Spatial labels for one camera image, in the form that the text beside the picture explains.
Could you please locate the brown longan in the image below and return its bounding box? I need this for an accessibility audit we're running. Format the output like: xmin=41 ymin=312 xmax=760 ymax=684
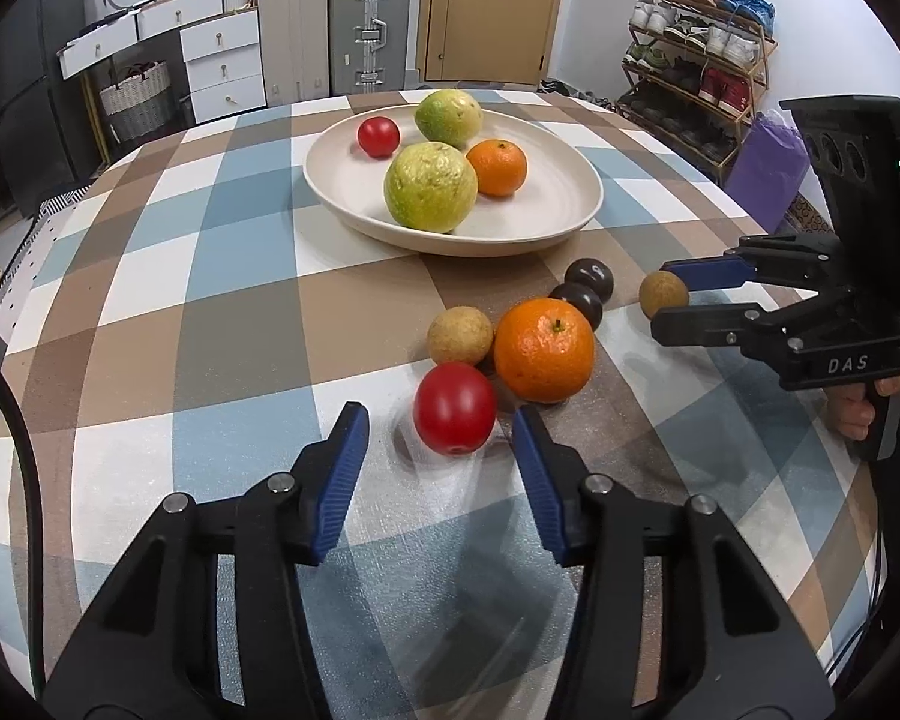
xmin=639 ymin=270 xmax=689 ymax=320
xmin=425 ymin=305 xmax=494 ymax=366

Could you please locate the dark plum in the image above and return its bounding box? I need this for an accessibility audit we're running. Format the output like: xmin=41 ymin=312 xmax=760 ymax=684
xmin=549 ymin=281 xmax=605 ymax=330
xmin=564 ymin=257 xmax=614 ymax=304

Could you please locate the orange mandarin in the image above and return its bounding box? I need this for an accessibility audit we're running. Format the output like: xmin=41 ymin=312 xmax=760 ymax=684
xmin=493 ymin=298 xmax=596 ymax=405
xmin=466 ymin=138 xmax=528 ymax=199

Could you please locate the red tomato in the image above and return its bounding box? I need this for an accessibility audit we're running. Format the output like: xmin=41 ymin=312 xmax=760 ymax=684
xmin=357 ymin=115 xmax=401 ymax=160
xmin=413 ymin=362 xmax=497 ymax=457

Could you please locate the large green-yellow guava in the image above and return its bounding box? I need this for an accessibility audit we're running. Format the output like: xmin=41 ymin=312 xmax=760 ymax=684
xmin=383 ymin=142 xmax=478 ymax=234

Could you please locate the small yellow guava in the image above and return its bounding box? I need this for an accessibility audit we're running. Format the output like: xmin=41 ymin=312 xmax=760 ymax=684
xmin=414 ymin=88 xmax=482 ymax=148

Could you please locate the right hand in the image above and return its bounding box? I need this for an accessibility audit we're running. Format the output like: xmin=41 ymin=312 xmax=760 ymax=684
xmin=824 ymin=376 xmax=900 ymax=442

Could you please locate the purple bag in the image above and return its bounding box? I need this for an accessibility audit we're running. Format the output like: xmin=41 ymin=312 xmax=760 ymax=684
xmin=724 ymin=109 xmax=809 ymax=232

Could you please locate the cream round plate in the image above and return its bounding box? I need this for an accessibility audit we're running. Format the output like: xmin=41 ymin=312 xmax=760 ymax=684
xmin=302 ymin=104 xmax=605 ymax=259

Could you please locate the wooden shoe rack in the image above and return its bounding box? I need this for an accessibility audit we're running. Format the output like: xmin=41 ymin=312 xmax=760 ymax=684
xmin=616 ymin=0 xmax=777 ymax=182

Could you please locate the checkered tablecloth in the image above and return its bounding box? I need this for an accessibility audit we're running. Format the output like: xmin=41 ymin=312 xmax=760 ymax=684
xmin=2 ymin=91 xmax=875 ymax=718

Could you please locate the wooden door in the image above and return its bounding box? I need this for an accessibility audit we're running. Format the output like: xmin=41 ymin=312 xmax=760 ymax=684
xmin=418 ymin=0 xmax=560 ymax=86

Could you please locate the silver aluminium suitcase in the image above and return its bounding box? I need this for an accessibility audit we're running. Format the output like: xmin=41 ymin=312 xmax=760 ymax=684
xmin=329 ymin=0 xmax=411 ymax=96

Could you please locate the beige suitcase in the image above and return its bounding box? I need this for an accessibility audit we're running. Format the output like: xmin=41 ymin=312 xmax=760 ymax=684
xmin=258 ymin=0 xmax=329 ymax=107

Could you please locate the black refrigerator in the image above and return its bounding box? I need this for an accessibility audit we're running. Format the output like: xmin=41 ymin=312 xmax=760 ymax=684
xmin=0 ymin=0 xmax=100 ymax=216

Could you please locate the wicker basket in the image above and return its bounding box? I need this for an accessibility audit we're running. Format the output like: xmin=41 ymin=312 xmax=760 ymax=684
xmin=100 ymin=62 xmax=176 ymax=143

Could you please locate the white drawer desk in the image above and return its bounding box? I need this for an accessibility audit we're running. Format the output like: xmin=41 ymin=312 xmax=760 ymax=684
xmin=58 ymin=0 xmax=266 ymax=124

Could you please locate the black cable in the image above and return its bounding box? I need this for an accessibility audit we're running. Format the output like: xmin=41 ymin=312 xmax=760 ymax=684
xmin=0 ymin=328 xmax=47 ymax=691

